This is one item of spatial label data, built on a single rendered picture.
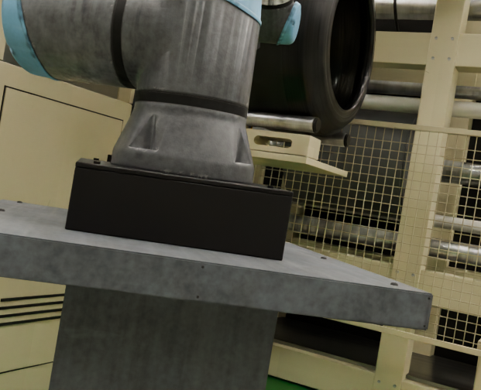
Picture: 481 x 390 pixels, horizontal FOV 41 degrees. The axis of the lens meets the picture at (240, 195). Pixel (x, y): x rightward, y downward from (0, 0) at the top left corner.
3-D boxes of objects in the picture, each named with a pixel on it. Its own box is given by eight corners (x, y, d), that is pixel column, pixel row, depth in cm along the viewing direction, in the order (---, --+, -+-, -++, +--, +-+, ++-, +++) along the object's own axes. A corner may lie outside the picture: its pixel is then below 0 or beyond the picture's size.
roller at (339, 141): (255, 122, 223) (254, 135, 224) (249, 124, 219) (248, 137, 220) (351, 132, 207) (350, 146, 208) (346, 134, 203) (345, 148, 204)
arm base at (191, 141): (270, 187, 80) (282, 108, 80) (116, 166, 75) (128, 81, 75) (232, 179, 98) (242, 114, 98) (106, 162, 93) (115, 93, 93)
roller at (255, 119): (214, 106, 198) (214, 121, 199) (207, 107, 194) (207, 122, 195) (321, 116, 182) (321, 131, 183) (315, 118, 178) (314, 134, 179)
